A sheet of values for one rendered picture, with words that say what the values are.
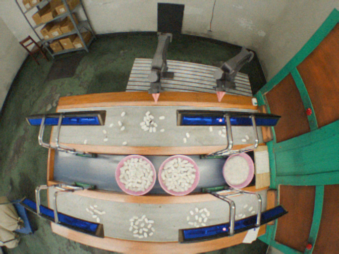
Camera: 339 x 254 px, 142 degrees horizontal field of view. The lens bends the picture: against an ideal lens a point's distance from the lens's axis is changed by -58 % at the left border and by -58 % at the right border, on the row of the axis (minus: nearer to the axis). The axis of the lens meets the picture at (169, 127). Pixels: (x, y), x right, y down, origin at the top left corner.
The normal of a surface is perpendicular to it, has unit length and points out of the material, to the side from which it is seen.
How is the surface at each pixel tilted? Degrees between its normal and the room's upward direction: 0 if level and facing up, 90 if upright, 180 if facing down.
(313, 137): 90
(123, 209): 0
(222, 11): 90
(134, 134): 0
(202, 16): 89
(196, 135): 0
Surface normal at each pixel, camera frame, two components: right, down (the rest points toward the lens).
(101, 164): 0.05, -0.29
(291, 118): -1.00, 0.00
